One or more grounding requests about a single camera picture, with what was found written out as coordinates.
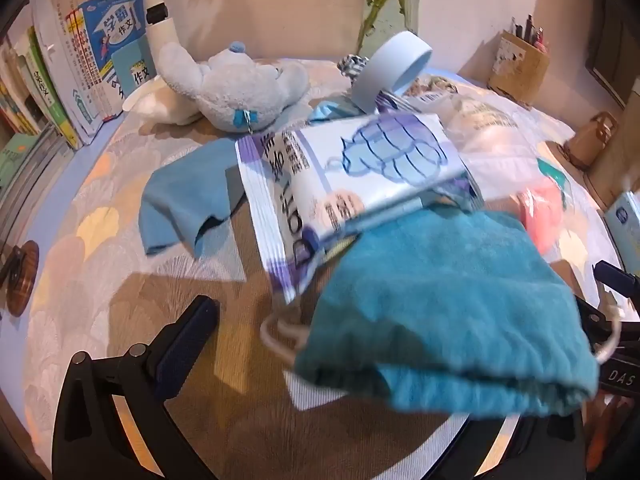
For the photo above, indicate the patterned tablecloth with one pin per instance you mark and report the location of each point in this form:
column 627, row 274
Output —
column 245, row 415

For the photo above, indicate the pink packet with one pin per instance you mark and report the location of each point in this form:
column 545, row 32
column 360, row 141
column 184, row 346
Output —
column 541, row 212

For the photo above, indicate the white desk lamp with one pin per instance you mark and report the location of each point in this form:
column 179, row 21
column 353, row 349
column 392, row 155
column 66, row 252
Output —
column 160, row 27

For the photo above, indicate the blue cloth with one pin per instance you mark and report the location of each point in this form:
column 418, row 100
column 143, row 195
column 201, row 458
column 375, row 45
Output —
column 189, row 197

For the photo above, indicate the teal towel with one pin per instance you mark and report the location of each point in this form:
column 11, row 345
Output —
column 443, row 311

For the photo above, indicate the white purple wipes pack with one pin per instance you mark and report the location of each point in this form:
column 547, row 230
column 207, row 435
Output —
column 311, row 188

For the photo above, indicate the brown leather pouch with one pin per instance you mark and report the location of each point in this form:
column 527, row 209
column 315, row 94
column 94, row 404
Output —
column 589, row 141

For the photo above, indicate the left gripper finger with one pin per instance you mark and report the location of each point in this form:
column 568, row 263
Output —
column 89, row 440

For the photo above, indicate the grey plush elephant toy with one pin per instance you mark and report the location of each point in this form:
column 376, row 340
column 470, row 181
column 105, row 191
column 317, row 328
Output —
column 234, row 92

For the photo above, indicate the stack of books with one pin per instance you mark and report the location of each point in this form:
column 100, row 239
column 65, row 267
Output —
column 85, row 58

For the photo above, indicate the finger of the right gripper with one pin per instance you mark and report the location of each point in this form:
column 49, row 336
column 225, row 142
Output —
column 628, row 285

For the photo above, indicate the blue tissue pack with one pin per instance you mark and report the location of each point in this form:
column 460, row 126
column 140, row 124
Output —
column 622, row 219

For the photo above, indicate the bamboo pen holder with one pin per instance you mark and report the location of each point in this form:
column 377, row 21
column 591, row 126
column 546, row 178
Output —
column 521, row 62

